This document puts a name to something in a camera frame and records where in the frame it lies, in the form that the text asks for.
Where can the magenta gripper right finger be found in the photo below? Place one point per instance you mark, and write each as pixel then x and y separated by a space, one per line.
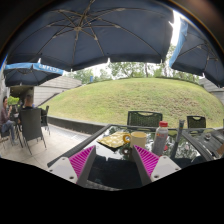
pixel 152 167

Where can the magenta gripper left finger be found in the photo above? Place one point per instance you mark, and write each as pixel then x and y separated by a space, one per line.
pixel 76 168

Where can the clear bottle with red cap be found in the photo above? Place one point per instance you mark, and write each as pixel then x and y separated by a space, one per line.
pixel 160 138

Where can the grey umbrella pole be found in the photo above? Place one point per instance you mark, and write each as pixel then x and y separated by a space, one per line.
pixel 179 134

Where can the glass top patio table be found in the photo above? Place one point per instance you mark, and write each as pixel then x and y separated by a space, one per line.
pixel 114 166

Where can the dark wicker chair behind table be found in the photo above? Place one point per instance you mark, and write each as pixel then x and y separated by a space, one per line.
pixel 144 118

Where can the dark wicker chair at right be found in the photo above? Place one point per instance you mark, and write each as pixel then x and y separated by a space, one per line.
pixel 196 122

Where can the dark wicker chair at left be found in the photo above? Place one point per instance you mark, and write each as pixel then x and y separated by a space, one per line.
pixel 31 125

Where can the seated person in dark shirt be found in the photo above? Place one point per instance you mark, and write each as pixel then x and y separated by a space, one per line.
pixel 28 102

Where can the seated person in purple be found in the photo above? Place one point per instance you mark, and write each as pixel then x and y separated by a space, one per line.
pixel 5 123

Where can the navy umbrella with blue band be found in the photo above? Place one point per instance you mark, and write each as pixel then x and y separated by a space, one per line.
pixel 31 74

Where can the navy umbrella at right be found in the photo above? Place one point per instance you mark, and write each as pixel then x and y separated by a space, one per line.
pixel 194 54

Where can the large navy patio umbrella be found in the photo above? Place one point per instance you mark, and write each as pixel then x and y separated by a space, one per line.
pixel 76 34

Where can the cream mug with yellow handle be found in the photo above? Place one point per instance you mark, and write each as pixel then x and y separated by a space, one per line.
pixel 135 138

